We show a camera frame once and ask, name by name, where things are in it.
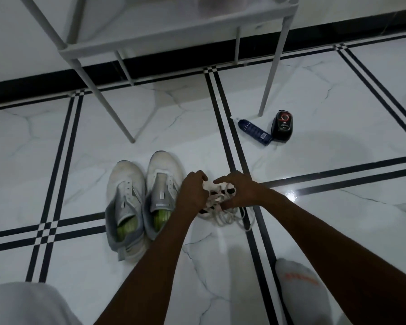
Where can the white sneaker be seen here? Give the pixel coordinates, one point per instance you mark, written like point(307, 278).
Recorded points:
point(127, 175)
point(164, 164)

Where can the dark blue spray bottle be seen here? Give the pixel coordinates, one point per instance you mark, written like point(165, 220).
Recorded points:
point(255, 131)

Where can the white shorts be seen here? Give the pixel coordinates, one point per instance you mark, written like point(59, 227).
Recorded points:
point(27, 304)

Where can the white sock with orange print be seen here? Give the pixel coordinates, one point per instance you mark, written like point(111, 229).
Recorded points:
point(302, 291)

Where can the person's left hand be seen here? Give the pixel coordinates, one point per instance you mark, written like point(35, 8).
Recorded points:
point(191, 192)

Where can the person's left forearm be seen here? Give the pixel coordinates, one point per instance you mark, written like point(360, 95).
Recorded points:
point(149, 277)

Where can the clear box with red lid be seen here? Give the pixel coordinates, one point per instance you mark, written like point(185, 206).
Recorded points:
point(223, 5)

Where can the black shoe polish container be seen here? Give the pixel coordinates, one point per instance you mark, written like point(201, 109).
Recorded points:
point(281, 126)

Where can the grey metal shelf rack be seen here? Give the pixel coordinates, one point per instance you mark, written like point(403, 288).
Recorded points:
point(172, 38)

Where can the person's right hand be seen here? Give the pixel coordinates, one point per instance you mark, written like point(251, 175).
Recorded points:
point(248, 192)

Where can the person's right forearm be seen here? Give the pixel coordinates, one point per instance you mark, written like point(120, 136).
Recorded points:
point(345, 260)

